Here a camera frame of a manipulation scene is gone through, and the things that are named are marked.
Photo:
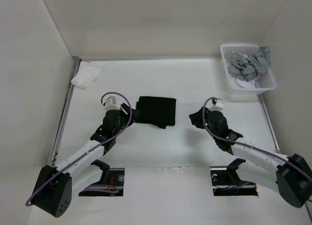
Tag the grey tank top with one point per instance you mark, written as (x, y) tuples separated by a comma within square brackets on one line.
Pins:
[(248, 68)]

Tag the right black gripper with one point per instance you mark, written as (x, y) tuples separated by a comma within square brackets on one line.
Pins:
[(196, 118)]

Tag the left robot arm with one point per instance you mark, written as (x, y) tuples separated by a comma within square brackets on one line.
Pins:
[(56, 185)]

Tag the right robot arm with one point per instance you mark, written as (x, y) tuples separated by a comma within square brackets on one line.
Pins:
[(290, 176)]

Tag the white plastic basket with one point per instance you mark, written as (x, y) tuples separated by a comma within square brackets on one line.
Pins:
[(265, 82)]

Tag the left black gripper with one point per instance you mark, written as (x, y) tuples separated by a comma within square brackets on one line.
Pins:
[(127, 111)]

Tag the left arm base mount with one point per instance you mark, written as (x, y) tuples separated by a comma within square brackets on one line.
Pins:
[(110, 184)]

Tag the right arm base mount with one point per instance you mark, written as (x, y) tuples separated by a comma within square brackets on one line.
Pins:
[(226, 182)]

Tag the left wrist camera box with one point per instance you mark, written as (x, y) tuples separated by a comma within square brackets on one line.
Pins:
[(110, 104)]

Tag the folded white tank top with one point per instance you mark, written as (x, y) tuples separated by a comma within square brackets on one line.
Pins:
[(85, 77)]

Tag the white garment in basket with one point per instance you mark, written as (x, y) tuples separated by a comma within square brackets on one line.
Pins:
[(246, 84)]

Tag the black tank top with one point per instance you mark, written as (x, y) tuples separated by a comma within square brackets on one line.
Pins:
[(158, 111)]

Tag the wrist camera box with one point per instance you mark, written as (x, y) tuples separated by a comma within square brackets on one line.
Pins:
[(110, 104), (217, 105)]

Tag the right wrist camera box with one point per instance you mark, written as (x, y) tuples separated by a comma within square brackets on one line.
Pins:
[(217, 105)]

